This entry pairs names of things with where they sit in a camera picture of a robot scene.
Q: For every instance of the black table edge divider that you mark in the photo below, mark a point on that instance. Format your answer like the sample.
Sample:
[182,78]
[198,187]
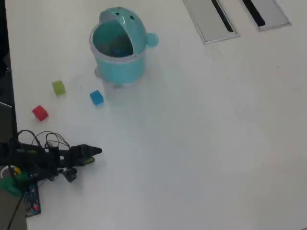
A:
[3,48]

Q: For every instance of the green table clamp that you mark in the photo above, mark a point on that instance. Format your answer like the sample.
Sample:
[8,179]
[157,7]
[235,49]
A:
[9,185]

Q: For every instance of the blue circuit board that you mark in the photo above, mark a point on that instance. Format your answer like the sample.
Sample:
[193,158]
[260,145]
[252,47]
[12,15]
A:
[32,198]

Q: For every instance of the red lego block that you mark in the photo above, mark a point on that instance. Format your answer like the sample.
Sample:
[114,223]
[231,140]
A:
[40,113]

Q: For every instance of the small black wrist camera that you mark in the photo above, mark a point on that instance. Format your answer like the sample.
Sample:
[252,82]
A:
[70,175]

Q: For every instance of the teal whale-shaped bin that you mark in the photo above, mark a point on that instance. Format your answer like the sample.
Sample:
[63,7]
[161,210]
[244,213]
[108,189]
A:
[120,69]

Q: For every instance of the blue lego block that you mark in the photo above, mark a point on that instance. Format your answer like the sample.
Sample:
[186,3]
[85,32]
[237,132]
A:
[97,98]

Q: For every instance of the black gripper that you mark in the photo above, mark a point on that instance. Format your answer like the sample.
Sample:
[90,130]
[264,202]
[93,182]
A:
[70,155]

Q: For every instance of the green lego block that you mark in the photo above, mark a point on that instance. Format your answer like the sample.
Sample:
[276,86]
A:
[59,88]

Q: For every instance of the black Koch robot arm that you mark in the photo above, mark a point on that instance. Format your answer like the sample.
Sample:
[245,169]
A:
[36,155]

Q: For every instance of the grey flat panel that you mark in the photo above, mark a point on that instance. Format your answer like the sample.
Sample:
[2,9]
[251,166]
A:
[4,124]

